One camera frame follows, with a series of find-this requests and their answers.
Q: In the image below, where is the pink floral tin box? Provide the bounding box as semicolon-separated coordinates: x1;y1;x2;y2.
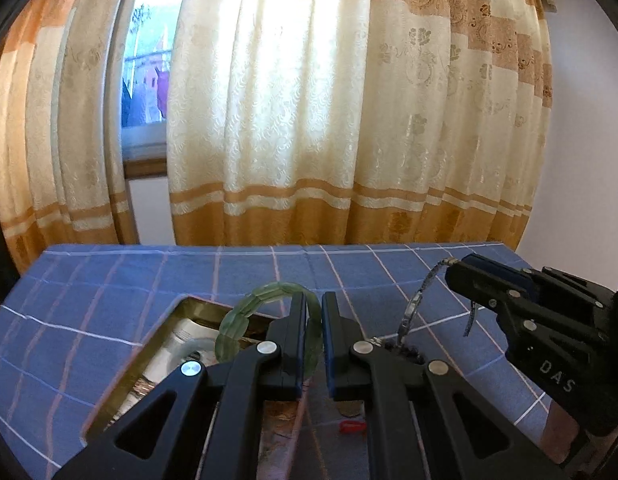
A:
80;296;310;461

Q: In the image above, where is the dark blue bead bracelet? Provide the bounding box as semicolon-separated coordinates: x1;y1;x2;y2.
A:
384;342;426;362

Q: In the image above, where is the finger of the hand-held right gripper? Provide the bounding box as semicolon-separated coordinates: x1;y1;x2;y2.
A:
446;259;608;346
461;254;616;307

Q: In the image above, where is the white printed paper card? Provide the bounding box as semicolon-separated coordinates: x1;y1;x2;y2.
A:
144;317;224;382

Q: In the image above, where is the person's right forearm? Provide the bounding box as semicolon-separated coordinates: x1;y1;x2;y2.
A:
548;400;590;457

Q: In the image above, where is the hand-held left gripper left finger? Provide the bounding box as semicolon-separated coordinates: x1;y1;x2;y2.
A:
51;291;310;480

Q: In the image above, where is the window with wooden sill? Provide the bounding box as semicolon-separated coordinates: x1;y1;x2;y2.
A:
120;0;176;178

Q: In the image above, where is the green jade bracelet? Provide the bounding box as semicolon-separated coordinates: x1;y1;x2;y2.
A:
216;282;322;377

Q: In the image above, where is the blue checked tablecloth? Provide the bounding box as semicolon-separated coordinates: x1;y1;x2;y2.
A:
0;242;560;480

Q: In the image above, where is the silver metal wristwatch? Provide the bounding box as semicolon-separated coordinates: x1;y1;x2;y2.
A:
396;256;478;350

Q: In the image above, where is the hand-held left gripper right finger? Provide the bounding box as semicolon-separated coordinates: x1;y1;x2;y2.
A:
321;291;570;480

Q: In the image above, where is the cream orange floral curtain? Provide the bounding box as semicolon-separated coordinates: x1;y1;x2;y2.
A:
166;0;557;252
0;0;140;277

